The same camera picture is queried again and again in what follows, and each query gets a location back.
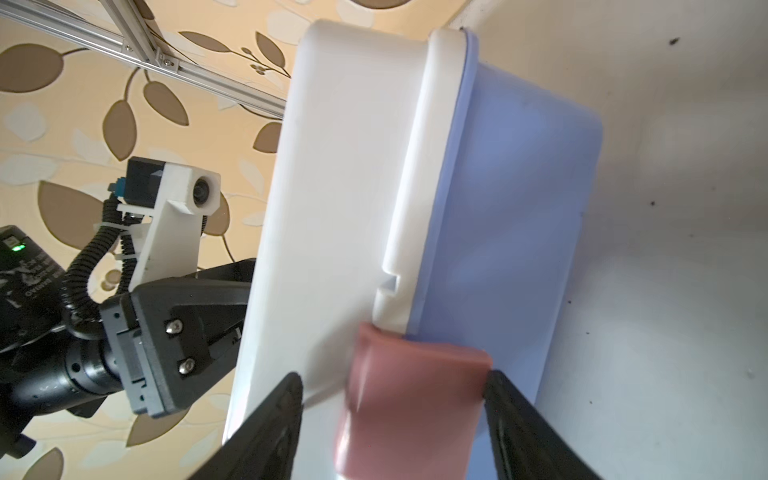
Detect white and blue tool box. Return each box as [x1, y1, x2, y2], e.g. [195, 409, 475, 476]
[224, 20, 603, 479]

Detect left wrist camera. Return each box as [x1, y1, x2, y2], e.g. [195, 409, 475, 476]
[117, 156, 221, 290]

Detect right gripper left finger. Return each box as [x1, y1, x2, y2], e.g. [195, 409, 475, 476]
[191, 372, 303, 480]

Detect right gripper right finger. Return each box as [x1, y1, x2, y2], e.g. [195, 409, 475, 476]
[483, 370, 599, 480]

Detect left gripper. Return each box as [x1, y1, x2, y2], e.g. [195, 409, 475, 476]
[100, 258, 257, 417]

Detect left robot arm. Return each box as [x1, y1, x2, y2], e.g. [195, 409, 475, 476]
[1, 225, 255, 458]

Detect aluminium frame bar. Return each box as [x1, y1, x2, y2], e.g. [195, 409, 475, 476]
[1, 0, 285, 120]

